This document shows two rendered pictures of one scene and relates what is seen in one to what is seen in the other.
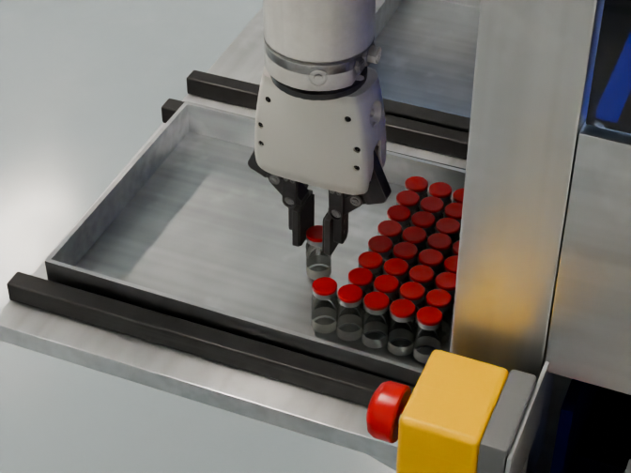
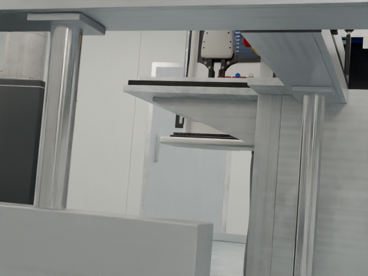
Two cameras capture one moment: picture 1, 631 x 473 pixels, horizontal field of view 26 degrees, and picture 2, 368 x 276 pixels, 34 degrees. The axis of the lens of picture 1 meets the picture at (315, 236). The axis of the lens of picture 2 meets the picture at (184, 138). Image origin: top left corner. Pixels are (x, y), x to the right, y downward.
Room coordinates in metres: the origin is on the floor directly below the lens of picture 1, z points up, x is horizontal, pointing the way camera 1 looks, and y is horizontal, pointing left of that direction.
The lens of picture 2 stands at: (-0.93, 0.20, 0.60)
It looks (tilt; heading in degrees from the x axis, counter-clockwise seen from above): 5 degrees up; 356
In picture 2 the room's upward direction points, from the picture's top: 5 degrees clockwise
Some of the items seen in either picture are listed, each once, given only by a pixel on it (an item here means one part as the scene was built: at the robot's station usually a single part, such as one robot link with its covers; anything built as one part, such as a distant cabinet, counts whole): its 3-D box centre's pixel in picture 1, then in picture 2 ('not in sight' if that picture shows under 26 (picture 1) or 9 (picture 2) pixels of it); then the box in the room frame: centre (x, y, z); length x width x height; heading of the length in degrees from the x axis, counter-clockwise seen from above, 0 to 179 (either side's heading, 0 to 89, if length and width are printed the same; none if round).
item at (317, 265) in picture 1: (318, 253); not in sight; (0.89, 0.00, 0.90); 0.02 x 0.02 x 0.04
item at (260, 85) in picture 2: not in sight; (280, 86); (0.58, -0.13, 0.87); 0.14 x 0.13 x 0.02; 68
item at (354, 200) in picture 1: (346, 218); (224, 72); (0.88, -0.03, 0.95); 0.03 x 0.03 x 0.07; 67
